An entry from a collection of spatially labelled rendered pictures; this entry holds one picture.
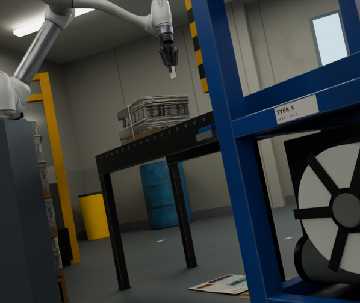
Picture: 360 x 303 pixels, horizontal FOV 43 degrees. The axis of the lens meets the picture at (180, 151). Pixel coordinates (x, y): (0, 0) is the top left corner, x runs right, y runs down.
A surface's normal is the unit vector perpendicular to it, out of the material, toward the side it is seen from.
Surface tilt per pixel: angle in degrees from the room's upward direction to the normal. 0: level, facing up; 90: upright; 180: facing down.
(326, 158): 90
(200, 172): 90
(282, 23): 90
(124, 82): 90
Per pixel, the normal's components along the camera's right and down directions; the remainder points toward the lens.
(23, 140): 0.91, -0.20
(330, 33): -0.37, 0.00
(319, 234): -0.80, 0.11
